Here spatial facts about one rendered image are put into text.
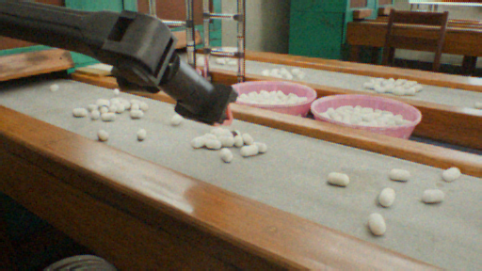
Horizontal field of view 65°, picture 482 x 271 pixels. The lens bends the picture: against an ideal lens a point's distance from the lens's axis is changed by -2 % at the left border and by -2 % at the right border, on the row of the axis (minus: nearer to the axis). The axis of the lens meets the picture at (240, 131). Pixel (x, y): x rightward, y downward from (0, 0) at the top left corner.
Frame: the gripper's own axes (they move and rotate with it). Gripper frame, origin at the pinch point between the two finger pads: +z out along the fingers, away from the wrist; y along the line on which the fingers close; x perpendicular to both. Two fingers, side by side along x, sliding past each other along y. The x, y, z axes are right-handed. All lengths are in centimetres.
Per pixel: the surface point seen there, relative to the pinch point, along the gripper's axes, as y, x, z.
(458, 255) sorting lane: -41.2, 10.1, 1.0
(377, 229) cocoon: -31.1, 10.5, -1.7
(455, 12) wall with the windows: 31, -317, 398
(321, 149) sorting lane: -12.2, -3.4, 17.3
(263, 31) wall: 170, -160, 226
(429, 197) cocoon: -35.2, 2.2, 8.4
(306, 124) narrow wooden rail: -5.9, -8.7, 19.8
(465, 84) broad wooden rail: -30, -51, 72
